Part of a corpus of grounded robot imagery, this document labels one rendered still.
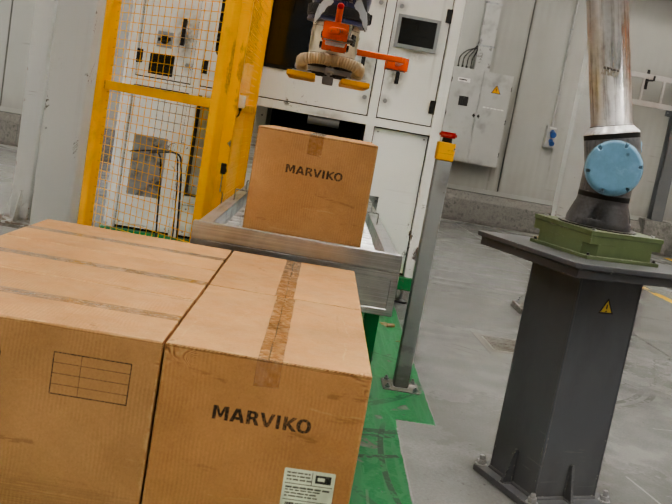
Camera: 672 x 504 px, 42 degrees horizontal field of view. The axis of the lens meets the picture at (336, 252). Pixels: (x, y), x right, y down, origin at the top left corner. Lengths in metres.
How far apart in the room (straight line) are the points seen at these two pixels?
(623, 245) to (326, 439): 1.23
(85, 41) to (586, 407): 2.33
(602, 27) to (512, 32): 9.69
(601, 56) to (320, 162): 0.97
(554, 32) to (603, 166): 9.92
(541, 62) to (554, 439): 9.85
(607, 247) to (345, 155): 0.90
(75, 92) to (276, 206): 1.14
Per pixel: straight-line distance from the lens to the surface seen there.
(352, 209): 2.94
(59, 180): 3.76
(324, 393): 1.70
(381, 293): 2.95
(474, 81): 11.78
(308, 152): 2.93
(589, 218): 2.67
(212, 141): 3.67
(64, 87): 3.75
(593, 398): 2.77
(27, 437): 1.82
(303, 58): 3.08
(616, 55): 2.53
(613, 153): 2.48
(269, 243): 2.92
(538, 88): 12.27
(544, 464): 2.74
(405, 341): 3.57
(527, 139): 12.24
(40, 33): 6.01
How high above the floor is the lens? 1.00
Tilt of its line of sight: 8 degrees down
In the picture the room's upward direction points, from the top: 10 degrees clockwise
